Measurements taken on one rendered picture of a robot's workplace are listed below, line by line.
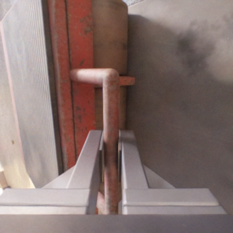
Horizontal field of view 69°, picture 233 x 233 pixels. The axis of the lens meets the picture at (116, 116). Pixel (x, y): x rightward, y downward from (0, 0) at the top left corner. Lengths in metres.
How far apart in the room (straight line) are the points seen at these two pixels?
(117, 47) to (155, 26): 0.05
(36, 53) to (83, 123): 0.09
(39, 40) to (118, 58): 0.09
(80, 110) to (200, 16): 0.15
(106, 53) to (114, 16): 0.04
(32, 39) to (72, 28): 0.05
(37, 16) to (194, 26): 0.15
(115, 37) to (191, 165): 0.18
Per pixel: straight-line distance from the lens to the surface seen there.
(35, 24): 0.20
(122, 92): 0.23
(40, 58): 0.19
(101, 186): 0.27
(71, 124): 0.18
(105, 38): 0.22
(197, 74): 0.21
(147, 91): 0.24
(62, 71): 0.17
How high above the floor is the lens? 0.20
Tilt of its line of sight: 39 degrees down
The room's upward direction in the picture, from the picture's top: 103 degrees counter-clockwise
